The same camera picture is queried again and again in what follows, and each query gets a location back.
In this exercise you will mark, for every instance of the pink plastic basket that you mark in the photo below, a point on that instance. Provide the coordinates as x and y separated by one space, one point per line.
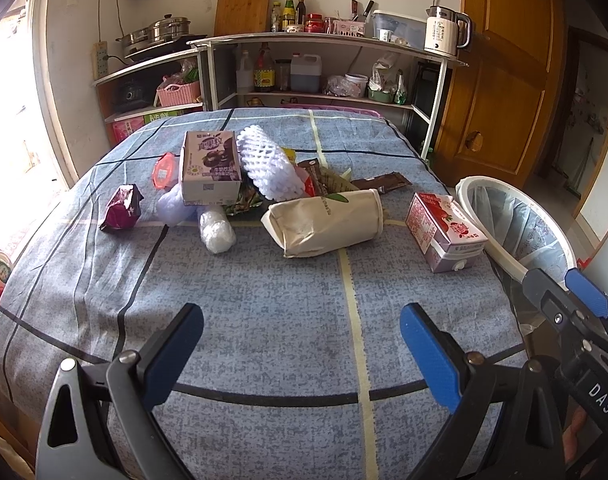
178 93

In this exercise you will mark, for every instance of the wooden door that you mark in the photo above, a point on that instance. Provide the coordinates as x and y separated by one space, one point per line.
501 102

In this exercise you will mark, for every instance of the beige paper bag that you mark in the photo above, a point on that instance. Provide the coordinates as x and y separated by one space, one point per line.
310 227

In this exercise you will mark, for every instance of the blue checked tablecloth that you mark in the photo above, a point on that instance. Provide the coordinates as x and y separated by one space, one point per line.
301 372

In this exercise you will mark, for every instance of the purple milk carton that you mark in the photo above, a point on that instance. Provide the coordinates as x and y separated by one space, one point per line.
210 170

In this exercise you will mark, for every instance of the white electric kettle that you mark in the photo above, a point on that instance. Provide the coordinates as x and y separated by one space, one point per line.
447 31

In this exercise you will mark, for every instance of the steel pot with lid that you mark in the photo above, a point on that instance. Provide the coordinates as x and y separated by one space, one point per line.
170 28

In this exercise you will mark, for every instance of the white foam fruit net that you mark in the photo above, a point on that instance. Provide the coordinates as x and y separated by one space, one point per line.
267 165

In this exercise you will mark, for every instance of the brown chocolate bar wrapper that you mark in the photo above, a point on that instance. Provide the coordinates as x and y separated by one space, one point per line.
383 184

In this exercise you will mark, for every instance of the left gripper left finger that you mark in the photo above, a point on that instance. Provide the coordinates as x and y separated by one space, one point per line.
75 442

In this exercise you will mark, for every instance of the wooden cutting board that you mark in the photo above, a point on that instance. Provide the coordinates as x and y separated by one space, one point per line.
234 17

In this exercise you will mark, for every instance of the purple snack packet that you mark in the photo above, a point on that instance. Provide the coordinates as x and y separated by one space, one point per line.
123 210

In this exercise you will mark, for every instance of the red milk carton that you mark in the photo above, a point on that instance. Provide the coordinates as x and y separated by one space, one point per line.
447 238

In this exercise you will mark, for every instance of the white metal shelf rack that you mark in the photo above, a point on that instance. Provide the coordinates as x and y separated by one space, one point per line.
340 55

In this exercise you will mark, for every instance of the soy sauce bottle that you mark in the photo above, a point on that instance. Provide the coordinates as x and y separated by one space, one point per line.
264 70

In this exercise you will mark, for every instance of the person's right hand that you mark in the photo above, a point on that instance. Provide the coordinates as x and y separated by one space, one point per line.
571 435

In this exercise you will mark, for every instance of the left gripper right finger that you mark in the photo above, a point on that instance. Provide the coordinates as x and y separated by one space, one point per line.
526 442

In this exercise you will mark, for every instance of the white trash bin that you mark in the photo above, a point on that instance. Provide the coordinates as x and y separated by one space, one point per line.
521 236

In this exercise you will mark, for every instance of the yellow snack packet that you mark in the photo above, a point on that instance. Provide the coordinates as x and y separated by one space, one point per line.
291 155

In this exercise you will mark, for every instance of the green snack packet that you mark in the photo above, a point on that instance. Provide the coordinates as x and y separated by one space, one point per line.
248 198

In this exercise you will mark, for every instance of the red lid plastic cup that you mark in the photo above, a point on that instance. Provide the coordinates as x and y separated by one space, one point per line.
165 172

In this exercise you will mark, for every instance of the clear plastic bottle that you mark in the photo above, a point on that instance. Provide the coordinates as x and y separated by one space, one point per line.
216 232

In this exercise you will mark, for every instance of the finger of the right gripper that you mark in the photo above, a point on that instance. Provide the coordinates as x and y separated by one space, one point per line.
558 306
587 292

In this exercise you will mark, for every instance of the white jerry can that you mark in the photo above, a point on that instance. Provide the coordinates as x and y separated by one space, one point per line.
305 73

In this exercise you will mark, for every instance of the clear plastic storage bin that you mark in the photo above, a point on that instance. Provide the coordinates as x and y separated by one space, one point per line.
399 29

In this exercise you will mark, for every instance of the power strip on wall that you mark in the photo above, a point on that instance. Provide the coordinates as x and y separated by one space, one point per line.
99 60

